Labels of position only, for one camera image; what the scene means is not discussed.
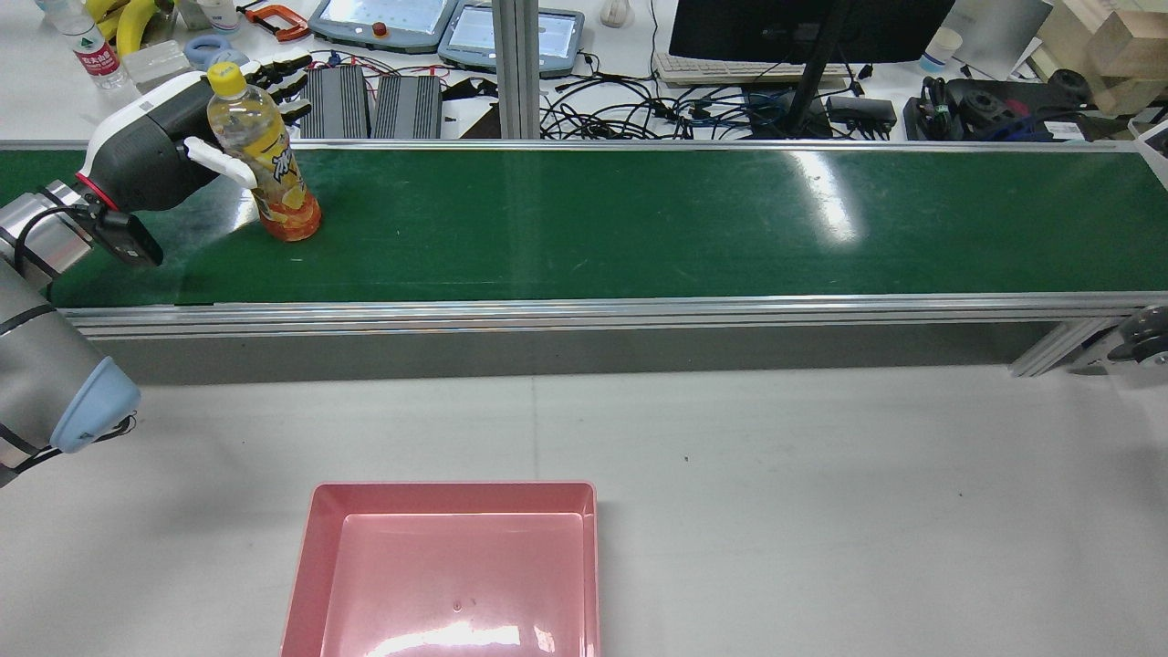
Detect red black wire bundle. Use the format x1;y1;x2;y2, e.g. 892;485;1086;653
301;53;448;81

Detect aluminium vertical post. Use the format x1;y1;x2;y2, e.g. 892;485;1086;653
493;0;541;140

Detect black cable tangle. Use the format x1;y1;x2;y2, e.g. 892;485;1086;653
538;55;904;140

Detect light blue headphones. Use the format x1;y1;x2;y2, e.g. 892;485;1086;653
182;35;252;72

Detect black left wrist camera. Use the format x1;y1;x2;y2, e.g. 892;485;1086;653
91;208;165;268

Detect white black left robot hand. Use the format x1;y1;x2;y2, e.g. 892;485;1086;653
78;55;313;213

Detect silver laptop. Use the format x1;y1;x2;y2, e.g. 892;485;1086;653
940;0;1055;67

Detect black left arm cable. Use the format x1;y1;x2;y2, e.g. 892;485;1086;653
11;205;101;275

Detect black robot parts pile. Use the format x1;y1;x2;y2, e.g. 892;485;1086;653
903;71;1096;142

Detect green conveyor belt aluminium frame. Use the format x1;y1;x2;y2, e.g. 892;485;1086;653
0;139;1168;377

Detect black finned power supply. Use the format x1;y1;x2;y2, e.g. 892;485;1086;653
372;73;443;140
299;66;370;140

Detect black computer monitor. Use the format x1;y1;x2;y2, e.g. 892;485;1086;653
669;0;954;138

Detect white keyboard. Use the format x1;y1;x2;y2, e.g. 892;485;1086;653
653;52;854;89

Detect grey teach pendant red button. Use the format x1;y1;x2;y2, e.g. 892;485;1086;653
308;0;457;54

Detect orange tea bottle yellow cap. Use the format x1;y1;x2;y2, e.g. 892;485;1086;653
206;61;323;243

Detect clear water bottle red label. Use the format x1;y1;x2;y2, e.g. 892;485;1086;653
41;0;129;90

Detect white paper cup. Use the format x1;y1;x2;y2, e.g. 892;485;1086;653
919;27;965;74

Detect black power adapter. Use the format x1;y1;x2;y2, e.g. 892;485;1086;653
826;94;898;129

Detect pink plastic basket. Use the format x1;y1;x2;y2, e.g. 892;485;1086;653
280;482;601;657

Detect beige cardboard boxes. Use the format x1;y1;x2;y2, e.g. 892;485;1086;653
1031;0;1168;115

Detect clear grey plastic case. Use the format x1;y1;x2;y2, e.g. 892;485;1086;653
123;41;194;92

